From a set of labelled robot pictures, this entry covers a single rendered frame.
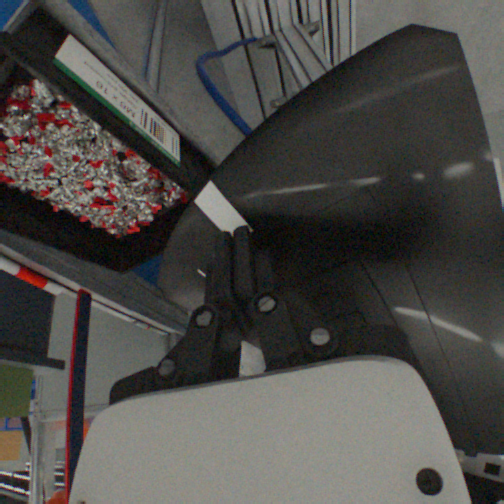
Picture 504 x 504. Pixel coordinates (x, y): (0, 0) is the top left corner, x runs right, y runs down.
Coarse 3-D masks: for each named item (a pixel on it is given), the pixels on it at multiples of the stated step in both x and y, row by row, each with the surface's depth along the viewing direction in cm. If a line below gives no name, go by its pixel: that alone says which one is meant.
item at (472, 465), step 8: (464, 456) 17; (480, 456) 16; (488, 456) 15; (496, 456) 15; (464, 464) 18; (472, 464) 18; (480, 464) 17; (496, 464) 15; (472, 472) 18; (480, 472) 18; (496, 480) 17
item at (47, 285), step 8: (0, 256) 29; (0, 264) 29; (8, 264) 30; (16, 264) 31; (16, 272) 31; (24, 272) 32; (32, 272) 33; (32, 280) 33; (40, 280) 34; (48, 280) 36; (48, 288) 35; (56, 288) 37
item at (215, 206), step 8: (208, 184) 14; (208, 192) 14; (216, 192) 14; (200, 200) 15; (208, 200) 14; (216, 200) 14; (224, 200) 14; (208, 208) 15; (216, 208) 14; (224, 208) 14; (232, 208) 14; (208, 216) 15; (216, 216) 15; (224, 216) 14; (232, 216) 14; (240, 216) 14; (216, 224) 15; (224, 224) 15; (232, 224) 14; (240, 224) 14; (232, 232) 15
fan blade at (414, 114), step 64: (384, 64) 9; (448, 64) 8; (256, 128) 12; (320, 128) 10; (384, 128) 9; (448, 128) 8; (256, 192) 13; (320, 192) 11; (384, 192) 10; (448, 192) 9; (192, 256) 17; (320, 256) 13; (384, 256) 11; (448, 256) 10; (320, 320) 15; (384, 320) 13; (448, 320) 11; (448, 384) 13
